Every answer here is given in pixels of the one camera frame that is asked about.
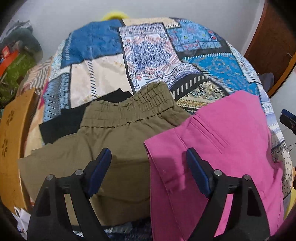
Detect green patterned storage bag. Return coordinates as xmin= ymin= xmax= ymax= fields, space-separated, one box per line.
xmin=1 ymin=52 xmax=36 ymax=106

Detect black garment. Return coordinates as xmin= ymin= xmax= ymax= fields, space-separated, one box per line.
xmin=39 ymin=88 xmax=132 ymax=145

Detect crumpled white paper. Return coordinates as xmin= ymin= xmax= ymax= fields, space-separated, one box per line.
xmin=12 ymin=206 xmax=31 ymax=240

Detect blue patchwork quilt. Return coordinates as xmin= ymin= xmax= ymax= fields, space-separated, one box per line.
xmin=23 ymin=16 xmax=295 ymax=241

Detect olive green pants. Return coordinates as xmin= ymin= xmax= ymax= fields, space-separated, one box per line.
xmin=18 ymin=82 xmax=189 ymax=226

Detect orange box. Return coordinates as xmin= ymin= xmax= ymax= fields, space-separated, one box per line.
xmin=0 ymin=46 xmax=19 ymax=76

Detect wooden bedside board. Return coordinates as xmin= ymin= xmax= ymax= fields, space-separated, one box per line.
xmin=1 ymin=88 xmax=38 ymax=213

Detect yellow fuzzy pillow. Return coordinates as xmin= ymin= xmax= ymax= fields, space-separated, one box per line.
xmin=102 ymin=11 xmax=129 ymax=21

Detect pink pants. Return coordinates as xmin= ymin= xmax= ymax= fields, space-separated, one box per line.
xmin=144 ymin=90 xmax=284 ymax=240

